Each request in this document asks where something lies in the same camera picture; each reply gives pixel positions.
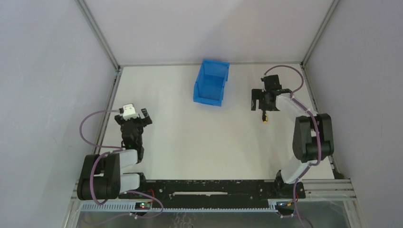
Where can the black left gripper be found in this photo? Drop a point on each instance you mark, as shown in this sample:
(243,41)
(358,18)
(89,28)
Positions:
(132,120)

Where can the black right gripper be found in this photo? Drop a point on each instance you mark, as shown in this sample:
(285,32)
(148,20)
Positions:
(264,95)

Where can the black yellow screwdriver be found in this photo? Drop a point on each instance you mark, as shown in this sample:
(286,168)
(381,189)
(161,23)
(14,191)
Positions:
(264,116)

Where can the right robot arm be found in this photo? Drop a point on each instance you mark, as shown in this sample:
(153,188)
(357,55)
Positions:
(313,134)

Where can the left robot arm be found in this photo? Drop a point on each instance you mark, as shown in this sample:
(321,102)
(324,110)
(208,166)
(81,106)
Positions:
(102,177)

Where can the blue plastic bin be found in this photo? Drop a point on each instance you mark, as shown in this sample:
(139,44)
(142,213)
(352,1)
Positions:
(210,83)

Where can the small electronics board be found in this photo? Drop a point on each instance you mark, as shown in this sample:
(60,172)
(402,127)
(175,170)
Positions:
(143,205)

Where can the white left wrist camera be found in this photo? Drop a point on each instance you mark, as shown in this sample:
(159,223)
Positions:
(128,112)

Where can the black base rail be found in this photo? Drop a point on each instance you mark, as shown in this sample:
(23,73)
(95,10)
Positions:
(217,192)

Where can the grey slotted cable duct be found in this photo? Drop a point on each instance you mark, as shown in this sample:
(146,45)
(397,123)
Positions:
(134,206)

